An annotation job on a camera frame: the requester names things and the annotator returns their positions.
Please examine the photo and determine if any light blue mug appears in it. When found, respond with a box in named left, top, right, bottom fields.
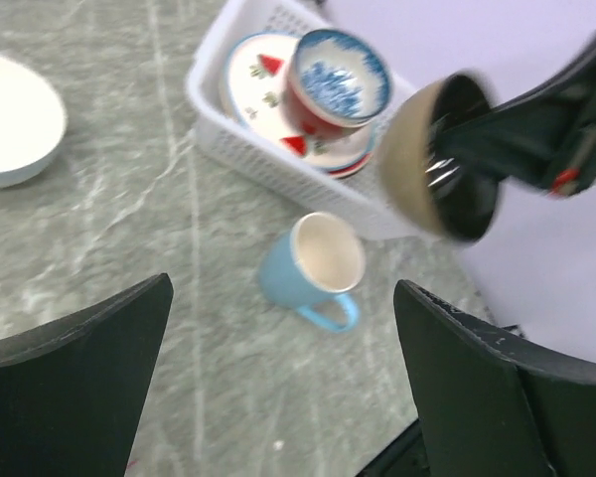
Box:
left=258, top=212, right=366, bottom=333

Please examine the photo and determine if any white watermelon pattern plate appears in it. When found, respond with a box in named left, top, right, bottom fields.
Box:
left=220, top=32, right=375, bottom=174

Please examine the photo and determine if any dark striped bottom bowl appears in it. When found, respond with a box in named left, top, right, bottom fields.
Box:
left=375, top=72, right=500, bottom=243

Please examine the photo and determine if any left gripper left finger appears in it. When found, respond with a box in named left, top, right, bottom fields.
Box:
left=0, top=273, right=173, bottom=476

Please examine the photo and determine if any white light blue bowl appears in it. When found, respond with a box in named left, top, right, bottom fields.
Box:
left=0, top=55, right=68, bottom=189

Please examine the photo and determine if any red rimmed bottom plate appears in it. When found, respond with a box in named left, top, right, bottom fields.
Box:
left=328, top=153, right=372, bottom=179

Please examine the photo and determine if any white top bowl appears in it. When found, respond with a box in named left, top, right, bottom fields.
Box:
left=285, top=49, right=373, bottom=140

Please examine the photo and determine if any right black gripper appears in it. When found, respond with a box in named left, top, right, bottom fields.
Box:
left=432, top=32, right=596, bottom=198

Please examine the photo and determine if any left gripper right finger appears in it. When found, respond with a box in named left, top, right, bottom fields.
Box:
left=393, top=280, right=596, bottom=476

